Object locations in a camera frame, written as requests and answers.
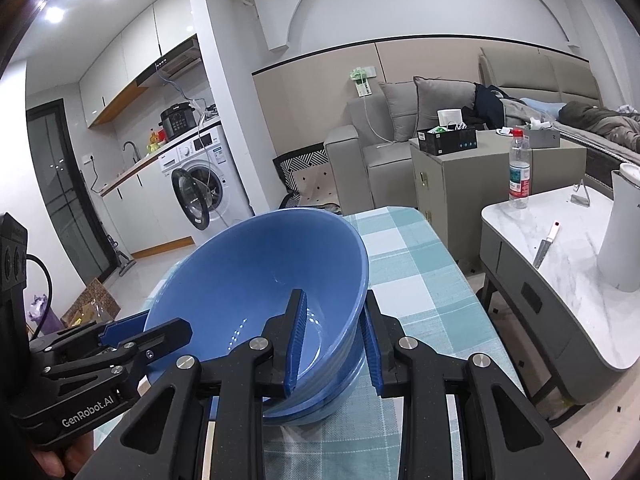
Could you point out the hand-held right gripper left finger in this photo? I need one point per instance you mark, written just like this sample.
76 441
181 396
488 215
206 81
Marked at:
295 345

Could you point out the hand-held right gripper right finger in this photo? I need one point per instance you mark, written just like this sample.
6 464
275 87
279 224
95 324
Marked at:
372 355

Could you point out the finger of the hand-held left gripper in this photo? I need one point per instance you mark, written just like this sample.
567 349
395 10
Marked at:
165 335
122 332

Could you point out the blue bowl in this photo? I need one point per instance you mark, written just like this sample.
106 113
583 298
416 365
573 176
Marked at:
345 375
320 412
250 270

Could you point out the person's left hand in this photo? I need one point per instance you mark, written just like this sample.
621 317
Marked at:
50 462

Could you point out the cardboard box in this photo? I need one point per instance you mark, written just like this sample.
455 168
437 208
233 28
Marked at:
80 317

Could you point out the brown patterned cardboard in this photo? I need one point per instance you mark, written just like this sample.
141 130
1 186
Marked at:
97 292

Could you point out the stick vacuum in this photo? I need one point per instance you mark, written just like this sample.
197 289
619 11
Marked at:
125 265

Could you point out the purple bag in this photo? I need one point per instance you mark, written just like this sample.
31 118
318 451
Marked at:
39 307

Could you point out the teal checked tablecloth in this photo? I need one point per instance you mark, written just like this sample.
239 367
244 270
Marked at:
415 270

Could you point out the white lower kitchen cabinets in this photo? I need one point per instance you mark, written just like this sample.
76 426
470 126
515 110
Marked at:
145 210

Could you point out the dark glass door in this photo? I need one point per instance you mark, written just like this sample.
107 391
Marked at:
65 200

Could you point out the white washing machine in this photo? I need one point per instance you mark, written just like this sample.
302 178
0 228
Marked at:
232 195

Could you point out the black white patterned cushion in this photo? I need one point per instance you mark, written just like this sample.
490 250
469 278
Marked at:
310 180

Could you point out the grey sofa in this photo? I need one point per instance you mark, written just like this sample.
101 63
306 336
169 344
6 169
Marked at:
345 175

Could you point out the kitchen faucet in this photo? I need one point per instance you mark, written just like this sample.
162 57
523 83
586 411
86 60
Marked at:
136 150

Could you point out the beige side cabinet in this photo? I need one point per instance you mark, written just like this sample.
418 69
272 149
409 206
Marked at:
460 190

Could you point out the yellow bottle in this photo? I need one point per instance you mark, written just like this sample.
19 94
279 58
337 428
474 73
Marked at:
152 146

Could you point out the black pressure cooker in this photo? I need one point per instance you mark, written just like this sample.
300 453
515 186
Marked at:
177 122

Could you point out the marble side table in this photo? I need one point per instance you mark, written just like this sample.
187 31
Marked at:
575 270

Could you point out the black box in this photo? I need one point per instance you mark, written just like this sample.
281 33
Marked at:
450 142

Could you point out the clear plastic bottle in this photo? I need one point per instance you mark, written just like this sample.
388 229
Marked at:
519 180

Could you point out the grey cushion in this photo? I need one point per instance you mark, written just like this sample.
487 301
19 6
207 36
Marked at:
400 110
445 95

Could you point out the small white box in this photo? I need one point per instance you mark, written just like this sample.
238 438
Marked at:
450 117

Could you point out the metal triangular stand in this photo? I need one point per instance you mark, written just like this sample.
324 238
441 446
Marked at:
580 200

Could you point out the range hood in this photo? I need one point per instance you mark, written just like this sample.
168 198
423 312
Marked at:
170 65

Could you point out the white electric kettle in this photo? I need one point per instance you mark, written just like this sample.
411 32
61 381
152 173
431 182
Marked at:
620 240

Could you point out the dark jacket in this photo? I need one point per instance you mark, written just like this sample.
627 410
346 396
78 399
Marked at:
487 105

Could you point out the grey tissue box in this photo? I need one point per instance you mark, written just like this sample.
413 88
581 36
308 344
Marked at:
545 139

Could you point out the white upper cabinets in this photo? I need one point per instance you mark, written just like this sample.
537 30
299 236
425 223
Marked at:
135 40

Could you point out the light blue cloth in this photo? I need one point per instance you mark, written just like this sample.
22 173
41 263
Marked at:
545 109

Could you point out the beige bed headboard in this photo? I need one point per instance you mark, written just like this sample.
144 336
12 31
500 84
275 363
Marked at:
540 80

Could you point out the dark grey cloth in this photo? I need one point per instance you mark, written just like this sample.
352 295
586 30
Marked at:
600 120

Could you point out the green white wall device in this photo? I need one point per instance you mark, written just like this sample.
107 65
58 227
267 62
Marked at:
362 85

